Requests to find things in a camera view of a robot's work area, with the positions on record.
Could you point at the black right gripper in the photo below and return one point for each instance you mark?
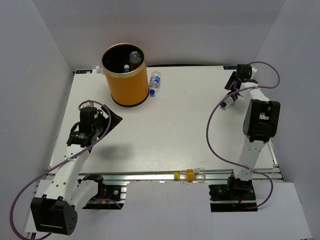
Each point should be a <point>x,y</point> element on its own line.
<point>229,85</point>

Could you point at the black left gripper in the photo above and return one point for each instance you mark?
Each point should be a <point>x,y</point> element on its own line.
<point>116,119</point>

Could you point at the black label plastic bottle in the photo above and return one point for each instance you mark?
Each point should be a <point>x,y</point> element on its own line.
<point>230,98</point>

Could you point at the clear blue-cap plastic bottle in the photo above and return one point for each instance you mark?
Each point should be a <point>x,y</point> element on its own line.
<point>126,68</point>

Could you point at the blue label plastic bottle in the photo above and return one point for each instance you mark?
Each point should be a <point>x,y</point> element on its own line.
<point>154,83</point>

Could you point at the red label plastic bottle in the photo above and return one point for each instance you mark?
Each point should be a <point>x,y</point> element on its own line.
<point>135,60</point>

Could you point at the yellow cap clear bottle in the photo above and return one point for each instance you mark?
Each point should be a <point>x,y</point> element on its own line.
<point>196,175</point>

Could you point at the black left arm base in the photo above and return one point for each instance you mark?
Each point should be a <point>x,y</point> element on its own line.
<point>108,197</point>

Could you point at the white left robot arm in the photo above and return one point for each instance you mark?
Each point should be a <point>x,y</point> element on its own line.
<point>56,211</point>

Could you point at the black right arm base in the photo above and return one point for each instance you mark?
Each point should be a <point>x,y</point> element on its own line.
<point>224,201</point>

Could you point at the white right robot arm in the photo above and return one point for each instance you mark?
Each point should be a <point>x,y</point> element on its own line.
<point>259,126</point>

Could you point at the orange cylindrical bin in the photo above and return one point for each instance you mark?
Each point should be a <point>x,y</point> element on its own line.
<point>127,89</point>

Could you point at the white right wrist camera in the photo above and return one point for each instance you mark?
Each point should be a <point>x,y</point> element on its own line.
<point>254,71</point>

